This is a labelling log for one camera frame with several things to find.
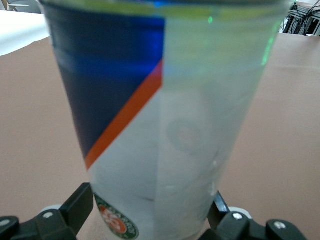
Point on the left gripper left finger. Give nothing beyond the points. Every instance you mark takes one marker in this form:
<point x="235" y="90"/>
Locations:
<point x="75" y="212"/>

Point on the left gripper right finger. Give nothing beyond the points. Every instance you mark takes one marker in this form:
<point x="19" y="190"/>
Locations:
<point x="237" y="225"/>

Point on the clear tennis ball can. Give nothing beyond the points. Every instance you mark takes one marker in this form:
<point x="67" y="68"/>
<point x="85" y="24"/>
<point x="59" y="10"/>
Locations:
<point x="150" y="125"/>

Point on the brown table mat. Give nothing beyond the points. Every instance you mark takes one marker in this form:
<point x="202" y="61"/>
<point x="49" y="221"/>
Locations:
<point x="25" y="125"/>

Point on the black equipment rack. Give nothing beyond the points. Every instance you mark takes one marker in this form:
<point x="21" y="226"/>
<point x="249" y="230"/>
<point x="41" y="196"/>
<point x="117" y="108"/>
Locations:
<point x="302" y="20"/>

